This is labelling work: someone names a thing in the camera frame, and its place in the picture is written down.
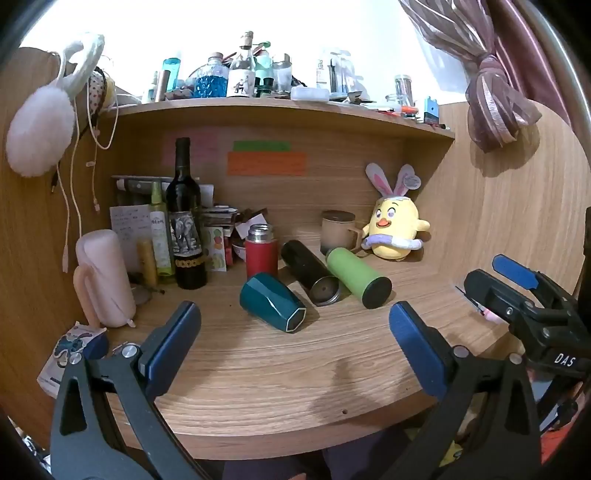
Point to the glass bottle blue beads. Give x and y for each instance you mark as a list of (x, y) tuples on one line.
[(210, 81)]

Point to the clear plastic package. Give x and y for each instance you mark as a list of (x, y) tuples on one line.
[(334, 71)]

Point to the tall glass cylinder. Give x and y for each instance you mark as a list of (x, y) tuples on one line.
[(404, 90)]

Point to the mint green bottle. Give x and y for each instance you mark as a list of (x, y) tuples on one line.
[(263, 67)]

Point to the yellow chick plush toy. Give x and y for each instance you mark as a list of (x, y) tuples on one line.
[(398, 222)]

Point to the grey storage box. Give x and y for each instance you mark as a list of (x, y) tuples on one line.
[(138, 187)]

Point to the white handwritten note paper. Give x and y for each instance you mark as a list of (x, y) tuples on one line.
[(127, 226)]

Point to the green sticky note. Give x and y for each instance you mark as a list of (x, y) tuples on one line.
[(261, 146)]

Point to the teal faceted cup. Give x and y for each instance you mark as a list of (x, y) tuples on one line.
[(268, 297)]

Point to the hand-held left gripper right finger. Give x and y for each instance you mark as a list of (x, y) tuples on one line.
[(414, 350)]

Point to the brown cardboard tube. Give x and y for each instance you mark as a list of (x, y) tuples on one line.
[(160, 86)]

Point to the clear glass jar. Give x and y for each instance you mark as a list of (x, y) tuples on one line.
[(281, 76)]

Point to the thin black stick pink end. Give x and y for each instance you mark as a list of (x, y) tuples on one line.
[(488, 315)]

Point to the white packet blue cartoon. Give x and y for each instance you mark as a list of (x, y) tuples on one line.
[(69, 347)]

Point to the green thermos bottle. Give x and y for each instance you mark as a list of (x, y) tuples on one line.
[(353, 273)]

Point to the yellow tube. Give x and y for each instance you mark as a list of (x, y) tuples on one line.
[(147, 261)]

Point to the white fluffy earmuffs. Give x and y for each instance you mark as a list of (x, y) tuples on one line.
[(39, 124)]

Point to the brown mug with lid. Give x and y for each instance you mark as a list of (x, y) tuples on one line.
[(337, 233)]

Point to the dark wine bottle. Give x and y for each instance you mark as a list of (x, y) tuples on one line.
[(184, 230)]

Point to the red thermos bottle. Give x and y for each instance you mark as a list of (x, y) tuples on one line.
[(261, 258)]

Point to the colourful dot sticker sheet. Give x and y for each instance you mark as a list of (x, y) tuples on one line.
[(214, 249)]

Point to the pile of small boxes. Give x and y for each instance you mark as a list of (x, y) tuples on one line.
[(231, 221)]

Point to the teal cylinder bottle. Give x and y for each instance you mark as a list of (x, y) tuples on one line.
[(171, 74)]

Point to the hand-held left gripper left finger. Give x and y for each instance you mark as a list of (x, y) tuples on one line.
[(171, 340)]

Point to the polka dot headband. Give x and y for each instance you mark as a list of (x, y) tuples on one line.
[(96, 87)]

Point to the black thermos bottle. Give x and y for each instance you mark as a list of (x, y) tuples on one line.
[(302, 266)]

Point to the pink sticky note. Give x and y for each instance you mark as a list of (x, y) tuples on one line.
[(201, 147)]

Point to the clear bottle white label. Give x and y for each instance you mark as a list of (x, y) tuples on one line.
[(241, 74)]

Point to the purple striped curtain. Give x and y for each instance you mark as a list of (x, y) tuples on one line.
[(491, 92)]

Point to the white flat box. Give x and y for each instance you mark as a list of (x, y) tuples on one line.
[(309, 94)]

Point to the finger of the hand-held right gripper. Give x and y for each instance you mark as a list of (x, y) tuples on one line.
[(489, 290), (513, 271)]

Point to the green spray bottle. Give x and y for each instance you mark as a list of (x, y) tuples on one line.
[(159, 230)]

